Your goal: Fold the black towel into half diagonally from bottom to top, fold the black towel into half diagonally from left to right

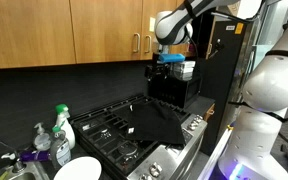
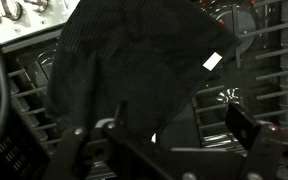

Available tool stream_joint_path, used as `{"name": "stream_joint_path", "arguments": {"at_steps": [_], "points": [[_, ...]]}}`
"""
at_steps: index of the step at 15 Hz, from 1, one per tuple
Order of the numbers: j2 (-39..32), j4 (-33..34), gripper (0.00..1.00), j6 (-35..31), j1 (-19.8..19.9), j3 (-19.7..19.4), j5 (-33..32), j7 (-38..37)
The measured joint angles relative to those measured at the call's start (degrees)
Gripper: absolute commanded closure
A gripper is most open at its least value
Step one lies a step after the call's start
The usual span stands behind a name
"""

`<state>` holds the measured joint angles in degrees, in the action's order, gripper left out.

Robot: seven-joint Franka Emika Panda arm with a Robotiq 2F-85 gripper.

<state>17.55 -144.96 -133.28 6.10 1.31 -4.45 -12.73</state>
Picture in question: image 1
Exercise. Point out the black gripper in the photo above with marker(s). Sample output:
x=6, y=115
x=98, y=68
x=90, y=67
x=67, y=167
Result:
x=154, y=71

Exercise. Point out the black towel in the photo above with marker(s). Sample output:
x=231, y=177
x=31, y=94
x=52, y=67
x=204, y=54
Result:
x=154, y=123

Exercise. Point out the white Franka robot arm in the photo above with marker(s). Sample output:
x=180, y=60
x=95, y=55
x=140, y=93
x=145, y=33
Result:
x=270, y=83

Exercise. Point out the black microwave oven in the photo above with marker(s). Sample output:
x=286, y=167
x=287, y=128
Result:
x=174, y=91

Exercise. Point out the stack of white containers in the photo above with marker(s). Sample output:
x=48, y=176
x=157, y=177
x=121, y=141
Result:
x=184, y=70

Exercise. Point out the yellow sticky note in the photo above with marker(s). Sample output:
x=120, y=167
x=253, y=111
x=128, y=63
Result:
x=153, y=24

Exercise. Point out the silver stove knob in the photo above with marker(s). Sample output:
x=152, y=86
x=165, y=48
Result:
x=145, y=177
x=199, y=118
x=155, y=169
x=193, y=125

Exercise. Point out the wooden base cabinet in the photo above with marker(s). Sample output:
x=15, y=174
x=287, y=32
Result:
x=210, y=112

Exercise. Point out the small white label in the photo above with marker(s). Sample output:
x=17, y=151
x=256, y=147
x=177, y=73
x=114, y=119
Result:
x=230, y=28

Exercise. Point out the stainless steel gas stove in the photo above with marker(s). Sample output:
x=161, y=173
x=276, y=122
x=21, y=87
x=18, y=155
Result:
x=170, y=160

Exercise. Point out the yellow label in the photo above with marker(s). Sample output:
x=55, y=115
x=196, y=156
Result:
x=239, y=28

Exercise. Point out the white spray bottle green trigger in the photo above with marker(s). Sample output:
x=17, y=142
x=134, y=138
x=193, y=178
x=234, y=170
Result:
x=67, y=131

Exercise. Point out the clear dish soap bottle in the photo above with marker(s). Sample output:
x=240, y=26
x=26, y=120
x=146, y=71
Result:
x=60, y=151

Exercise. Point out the white plate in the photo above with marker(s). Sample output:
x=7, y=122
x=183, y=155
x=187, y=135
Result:
x=79, y=170

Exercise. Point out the clear soap pump dispenser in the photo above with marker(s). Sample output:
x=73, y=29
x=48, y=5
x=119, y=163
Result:
x=42, y=141

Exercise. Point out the purple bottle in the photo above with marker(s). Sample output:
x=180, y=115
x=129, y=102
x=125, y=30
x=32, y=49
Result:
x=34, y=155

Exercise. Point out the stainless steel sink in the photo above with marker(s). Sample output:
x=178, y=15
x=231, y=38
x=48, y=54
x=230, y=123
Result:
x=34, y=171

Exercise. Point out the chrome faucet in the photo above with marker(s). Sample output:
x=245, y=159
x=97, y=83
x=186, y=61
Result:
x=17, y=165

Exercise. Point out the aluminium frame rail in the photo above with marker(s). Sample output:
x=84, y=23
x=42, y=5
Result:
x=217, y=150

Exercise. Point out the wooden wall cabinet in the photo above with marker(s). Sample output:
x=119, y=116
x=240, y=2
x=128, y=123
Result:
x=27, y=33

